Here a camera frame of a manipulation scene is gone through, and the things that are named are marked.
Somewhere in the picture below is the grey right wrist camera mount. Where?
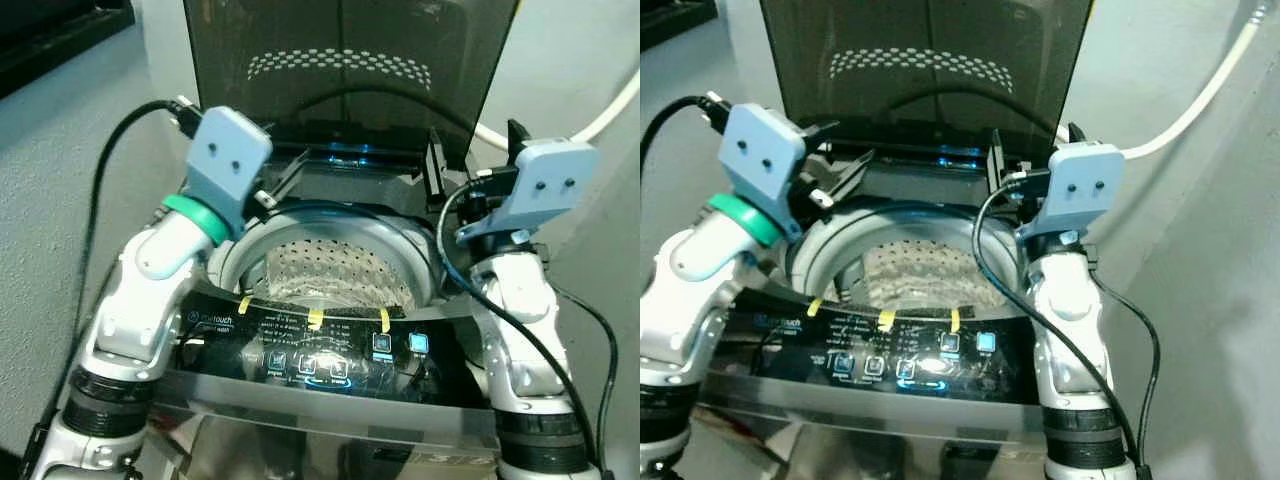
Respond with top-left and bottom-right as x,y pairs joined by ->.
1017,142 -> 1128,246
457,139 -> 600,247

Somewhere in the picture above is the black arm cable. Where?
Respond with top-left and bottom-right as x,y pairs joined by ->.
550,285 -> 621,471
1092,272 -> 1163,446
20,97 -> 206,451
640,95 -> 736,176
436,172 -> 601,471
972,172 -> 1146,476

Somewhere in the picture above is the grey top-load washing machine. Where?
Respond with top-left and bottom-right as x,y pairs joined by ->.
690,118 -> 1061,480
150,122 -> 526,480

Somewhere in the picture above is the tinted washer lid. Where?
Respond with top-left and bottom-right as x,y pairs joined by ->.
183,0 -> 522,153
758,0 -> 1094,151

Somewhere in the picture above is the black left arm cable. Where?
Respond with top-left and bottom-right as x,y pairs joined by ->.
640,95 -> 736,176
20,97 -> 206,451

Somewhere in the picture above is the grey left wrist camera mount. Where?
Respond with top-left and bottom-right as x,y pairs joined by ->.
719,102 -> 810,244
180,104 -> 274,239

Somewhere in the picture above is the perforated steel washer drum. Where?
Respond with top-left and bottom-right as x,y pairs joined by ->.
208,201 -> 443,313
785,201 -> 1021,313

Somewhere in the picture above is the black washer control panel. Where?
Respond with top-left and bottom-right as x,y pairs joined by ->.
745,290 -> 1046,406
175,290 -> 491,411

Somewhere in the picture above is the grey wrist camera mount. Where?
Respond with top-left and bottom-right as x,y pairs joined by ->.
457,139 -> 600,247
1017,142 -> 1128,246
180,104 -> 274,239
719,102 -> 810,244

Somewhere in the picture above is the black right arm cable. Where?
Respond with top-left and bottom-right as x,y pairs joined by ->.
1092,272 -> 1163,446
972,172 -> 1146,476
436,172 -> 601,471
550,285 -> 621,471

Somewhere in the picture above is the white water hose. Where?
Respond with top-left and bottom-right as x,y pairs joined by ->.
470,68 -> 641,153
1055,5 -> 1266,161

